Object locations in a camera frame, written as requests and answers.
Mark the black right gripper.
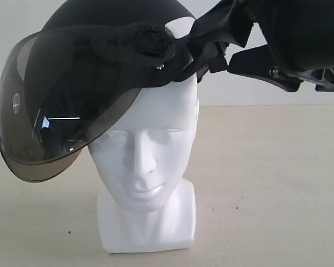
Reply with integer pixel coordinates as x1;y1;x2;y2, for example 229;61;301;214
228;1;334;92

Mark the black helmet with tinted visor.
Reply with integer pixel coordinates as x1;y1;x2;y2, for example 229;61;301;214
0;1;254;183

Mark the white mannequin head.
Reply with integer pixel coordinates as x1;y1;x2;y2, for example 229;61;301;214
89;76;199;254

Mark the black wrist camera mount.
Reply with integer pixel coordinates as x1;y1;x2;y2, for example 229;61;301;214
293;68;334;92

